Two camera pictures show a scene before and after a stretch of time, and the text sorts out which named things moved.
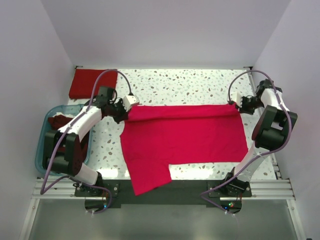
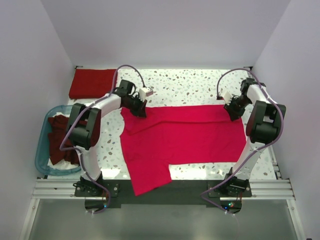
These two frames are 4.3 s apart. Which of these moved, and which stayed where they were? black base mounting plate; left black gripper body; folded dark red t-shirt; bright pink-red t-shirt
Moved: left black gripper body
Stayed: bright pink-red t-shirt; black base mounting plate; folded dark red t-shirt
